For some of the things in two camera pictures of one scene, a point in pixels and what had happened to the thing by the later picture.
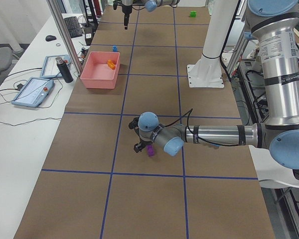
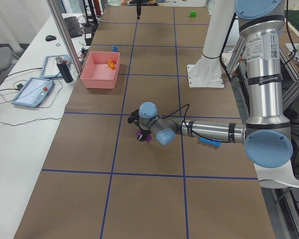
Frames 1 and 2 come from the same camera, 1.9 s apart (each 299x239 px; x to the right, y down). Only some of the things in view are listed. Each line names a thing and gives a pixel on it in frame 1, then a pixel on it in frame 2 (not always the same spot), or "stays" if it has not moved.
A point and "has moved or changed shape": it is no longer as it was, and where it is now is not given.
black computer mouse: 50,38 stays
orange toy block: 111,64 stays
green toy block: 193,14 stays
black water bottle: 64,69 stays
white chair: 271,175 stays
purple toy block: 151,150 has moved or changed shape
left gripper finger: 137,148 -> 140,139
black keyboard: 73,27 stays
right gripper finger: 126,21 -> 138,11
